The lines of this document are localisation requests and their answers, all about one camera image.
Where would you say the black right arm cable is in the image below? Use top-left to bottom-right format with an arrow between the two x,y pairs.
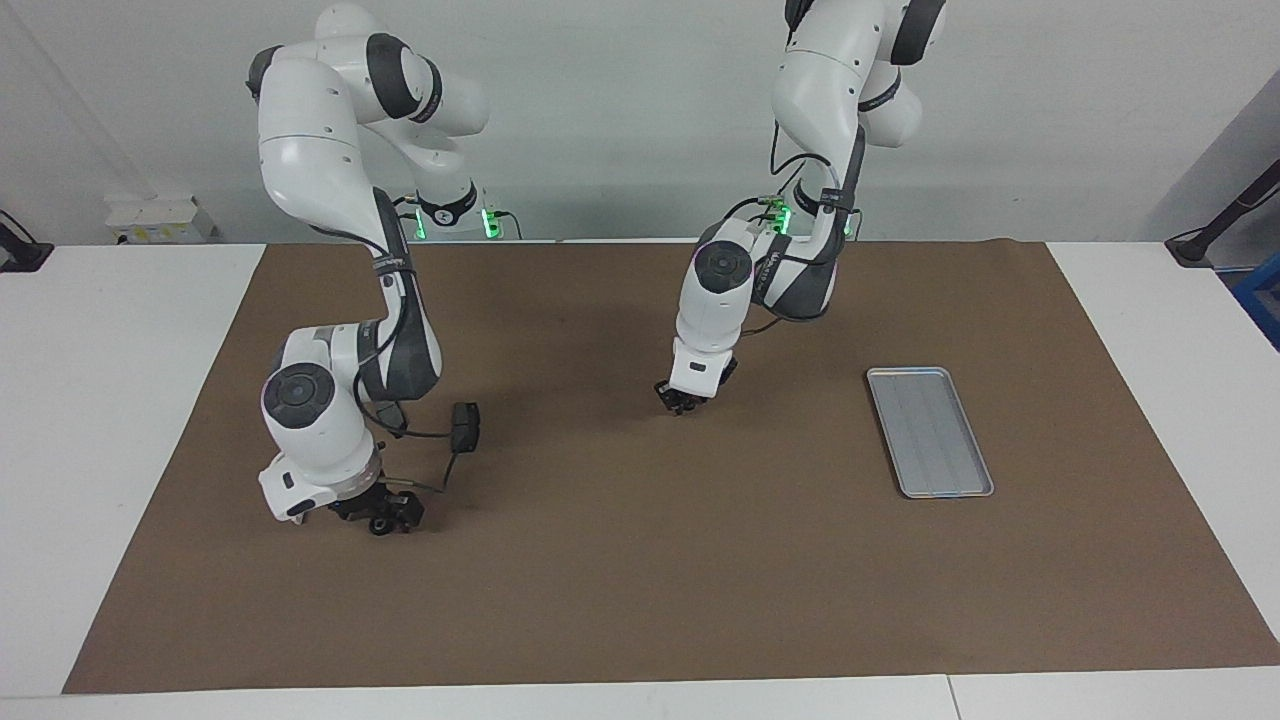
352,375 -> 463,493

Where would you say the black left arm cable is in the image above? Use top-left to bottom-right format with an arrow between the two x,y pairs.
722,118 -> 863,336

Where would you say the white box with yellow labels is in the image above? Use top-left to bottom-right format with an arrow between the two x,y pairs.
105,195 -> 219,244

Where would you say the silver metal tray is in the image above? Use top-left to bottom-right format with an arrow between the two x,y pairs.
866,367 -> 995,499

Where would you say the blue object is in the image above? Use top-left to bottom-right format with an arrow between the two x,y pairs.
1235,250 -> 1280,351

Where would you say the brown table mat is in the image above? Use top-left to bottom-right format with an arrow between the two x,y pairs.
62,240 -> 1280,694

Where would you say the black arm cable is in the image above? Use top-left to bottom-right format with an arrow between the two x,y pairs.
352,375 -> 463,493
722,118 -> 863,336

